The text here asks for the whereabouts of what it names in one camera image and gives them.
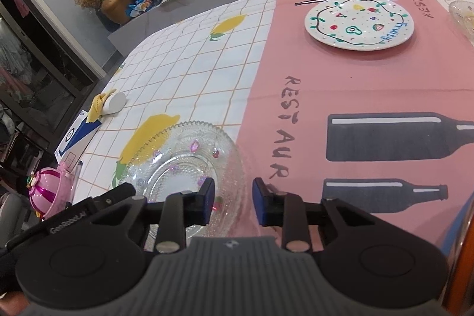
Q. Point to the pink bottle-print table mat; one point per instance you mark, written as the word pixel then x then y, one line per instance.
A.
pixel 370 79

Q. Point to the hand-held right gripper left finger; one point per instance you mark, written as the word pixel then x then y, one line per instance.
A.
pixel 207 199

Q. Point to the pink toy ball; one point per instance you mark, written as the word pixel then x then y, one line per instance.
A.
pixel 44 194

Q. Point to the white paper cup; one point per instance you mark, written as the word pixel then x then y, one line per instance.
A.
pixel 116 103

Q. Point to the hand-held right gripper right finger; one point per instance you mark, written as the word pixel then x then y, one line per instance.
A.
pixel 259 201

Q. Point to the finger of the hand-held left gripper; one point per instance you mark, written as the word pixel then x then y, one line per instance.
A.
pixel 118 194

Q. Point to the dark glass sliding door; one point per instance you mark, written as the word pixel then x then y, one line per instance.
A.
pixel 44 79

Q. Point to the blue and white box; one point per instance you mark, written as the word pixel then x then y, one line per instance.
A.
pixel 76 138

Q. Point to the blue snack packets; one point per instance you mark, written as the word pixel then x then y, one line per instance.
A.
pixel 140 5

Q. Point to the white fruit-patterned plate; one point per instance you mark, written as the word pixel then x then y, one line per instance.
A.
pixel 355 23

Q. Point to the clear glass plate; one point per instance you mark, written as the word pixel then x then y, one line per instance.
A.
pixel 177 156
pixel 463 18

